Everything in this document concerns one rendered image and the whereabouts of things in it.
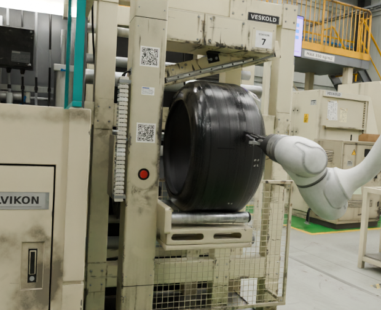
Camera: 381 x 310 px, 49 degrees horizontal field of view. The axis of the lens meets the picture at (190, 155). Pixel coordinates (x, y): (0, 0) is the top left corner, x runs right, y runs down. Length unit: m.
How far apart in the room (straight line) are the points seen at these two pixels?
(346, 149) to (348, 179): 4.92
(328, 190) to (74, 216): 0.71
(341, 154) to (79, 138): 5.42
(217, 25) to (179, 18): 0.19
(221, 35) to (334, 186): 1.04
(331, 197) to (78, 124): 0.74
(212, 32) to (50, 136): 1.28
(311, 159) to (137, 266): 0.86
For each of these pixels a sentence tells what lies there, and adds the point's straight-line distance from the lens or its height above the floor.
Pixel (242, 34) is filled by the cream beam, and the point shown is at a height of 1.71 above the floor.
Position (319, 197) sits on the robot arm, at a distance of 1.26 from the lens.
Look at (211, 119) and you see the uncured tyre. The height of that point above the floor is 1.28.
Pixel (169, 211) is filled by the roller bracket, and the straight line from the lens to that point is 1.56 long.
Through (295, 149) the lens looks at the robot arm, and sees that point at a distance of 1.18.
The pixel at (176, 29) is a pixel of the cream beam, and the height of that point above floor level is 1.69.
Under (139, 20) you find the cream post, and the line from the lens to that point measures 1.67.
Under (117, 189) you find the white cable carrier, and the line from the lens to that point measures 1.64.
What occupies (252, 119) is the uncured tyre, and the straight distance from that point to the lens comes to 1.59.
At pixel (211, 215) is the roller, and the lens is 1.66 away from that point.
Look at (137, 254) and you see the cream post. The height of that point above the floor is 0.74.
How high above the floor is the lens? 1.23
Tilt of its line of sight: 3 degrees down
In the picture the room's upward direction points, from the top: 3 degrees clockwise
